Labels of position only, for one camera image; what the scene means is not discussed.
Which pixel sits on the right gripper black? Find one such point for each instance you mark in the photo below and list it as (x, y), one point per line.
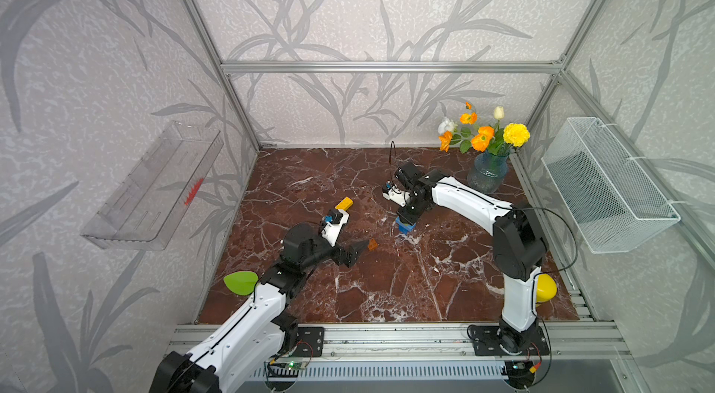
(405, 217)

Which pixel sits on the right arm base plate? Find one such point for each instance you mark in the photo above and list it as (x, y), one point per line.
(502, 340)

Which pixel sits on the light blue long lego brick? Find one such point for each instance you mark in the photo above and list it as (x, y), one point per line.
(400, 221)

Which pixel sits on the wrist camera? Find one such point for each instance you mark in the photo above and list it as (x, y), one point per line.
(331, 225)
(393, 193)

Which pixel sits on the blue glass vase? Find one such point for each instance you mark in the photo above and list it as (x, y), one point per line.
(488, 172)

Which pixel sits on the red object in tray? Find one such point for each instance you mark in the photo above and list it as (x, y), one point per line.
(193, 191)

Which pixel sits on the aluminium front rail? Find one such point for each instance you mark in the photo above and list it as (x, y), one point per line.
(443, 341)

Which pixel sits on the aluminium frame crossbar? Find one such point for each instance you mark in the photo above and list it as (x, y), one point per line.
(400, 67)

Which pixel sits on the right circuit board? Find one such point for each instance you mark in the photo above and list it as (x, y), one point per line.
(519, 375)

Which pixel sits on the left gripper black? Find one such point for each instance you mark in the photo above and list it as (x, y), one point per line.
(349, 258)

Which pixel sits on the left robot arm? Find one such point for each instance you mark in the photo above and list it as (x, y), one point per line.
(261, 328)

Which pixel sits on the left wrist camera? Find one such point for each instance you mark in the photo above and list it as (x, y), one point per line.
(331, 225)

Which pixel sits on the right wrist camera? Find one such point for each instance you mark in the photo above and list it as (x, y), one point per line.
(393, 193)

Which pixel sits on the yellow long lego brick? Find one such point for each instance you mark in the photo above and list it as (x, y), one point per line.
(345, 204)

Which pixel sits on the clear plastic tray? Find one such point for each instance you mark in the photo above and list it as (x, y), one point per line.
(147, 208)

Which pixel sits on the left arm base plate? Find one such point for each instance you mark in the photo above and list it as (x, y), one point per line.
(304, 342)

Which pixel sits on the orange yellow flower bouquet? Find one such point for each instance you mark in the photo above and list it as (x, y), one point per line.
(497, 138)

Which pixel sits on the left circuit board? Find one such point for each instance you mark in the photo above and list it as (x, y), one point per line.
(289, 369)

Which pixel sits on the green plastic leaf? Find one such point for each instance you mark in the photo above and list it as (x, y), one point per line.
(242, 283)

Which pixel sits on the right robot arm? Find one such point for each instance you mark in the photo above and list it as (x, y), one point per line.
(519, 248)

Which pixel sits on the white wire basket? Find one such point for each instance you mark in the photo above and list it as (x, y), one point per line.
(614, 202)

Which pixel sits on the yellow bottle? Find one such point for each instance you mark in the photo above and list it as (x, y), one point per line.
(546, 288)

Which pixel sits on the circuit board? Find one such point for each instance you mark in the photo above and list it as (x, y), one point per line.
(519, 375)
(289, 369)

